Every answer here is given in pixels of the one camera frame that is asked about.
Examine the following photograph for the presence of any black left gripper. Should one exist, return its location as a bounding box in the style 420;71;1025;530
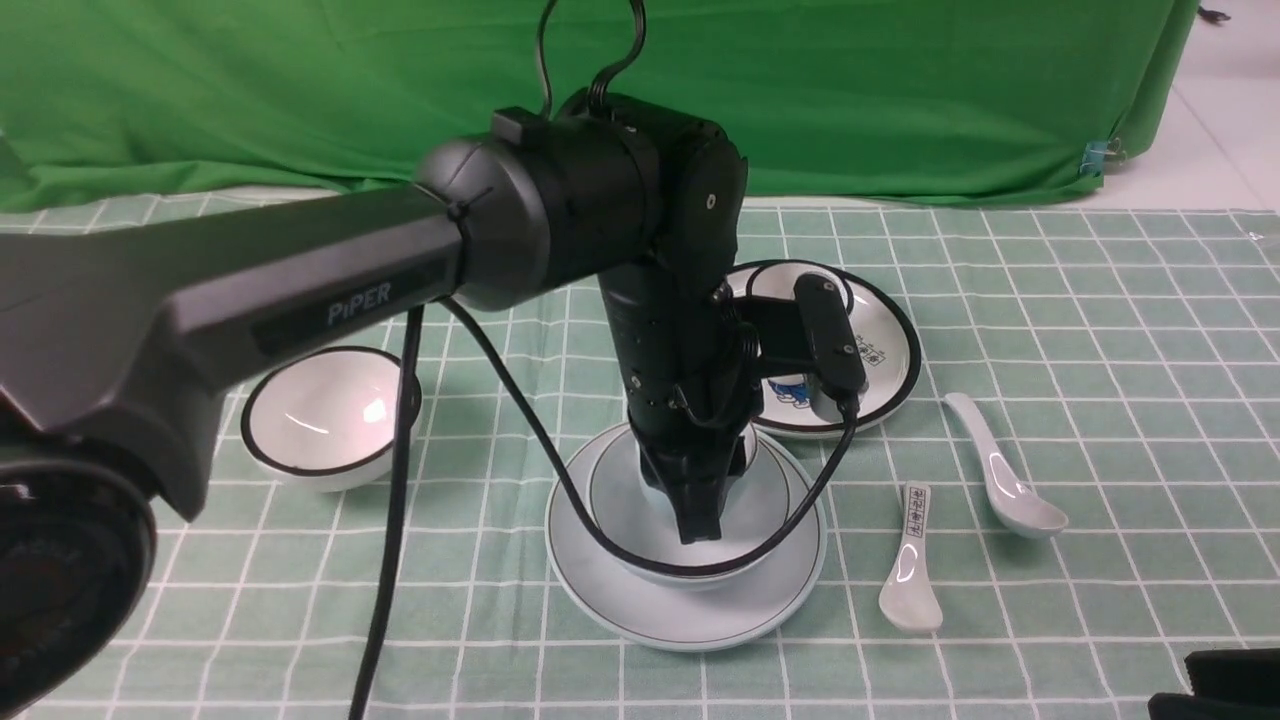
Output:
599;259;755;544

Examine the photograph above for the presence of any white spoon with label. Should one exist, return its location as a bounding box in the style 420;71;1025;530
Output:
878;483;943;635

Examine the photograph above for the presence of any plain white ceramic spoon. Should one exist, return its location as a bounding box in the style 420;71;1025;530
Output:
943;392;1070;539

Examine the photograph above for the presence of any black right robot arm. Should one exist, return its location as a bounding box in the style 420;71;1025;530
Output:
1147;648;1279;719

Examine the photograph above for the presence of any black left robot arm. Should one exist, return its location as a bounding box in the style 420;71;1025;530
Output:
1;88;762;719

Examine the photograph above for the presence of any black-rimmed cartoon plate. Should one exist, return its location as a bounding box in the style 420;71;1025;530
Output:
727;259;923;441

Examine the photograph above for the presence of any white plate brown rim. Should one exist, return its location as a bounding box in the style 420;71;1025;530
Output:
547;423;828;652

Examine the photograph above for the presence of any black-rimmed white bowl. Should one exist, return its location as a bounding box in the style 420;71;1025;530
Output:
239;346;401;493

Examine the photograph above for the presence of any green checkered tablecloth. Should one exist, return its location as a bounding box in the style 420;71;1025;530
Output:
0;190;1280;720

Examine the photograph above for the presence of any blue binder clip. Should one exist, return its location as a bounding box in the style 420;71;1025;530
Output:
1078;137;1128;178

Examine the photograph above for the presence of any green backdrop cloth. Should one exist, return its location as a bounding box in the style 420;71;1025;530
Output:
1;1;1196;213

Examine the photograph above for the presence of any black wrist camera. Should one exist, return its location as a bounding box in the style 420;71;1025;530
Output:
732;272;867;404

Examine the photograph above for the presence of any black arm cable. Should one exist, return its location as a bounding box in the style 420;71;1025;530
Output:
346;0;861;720

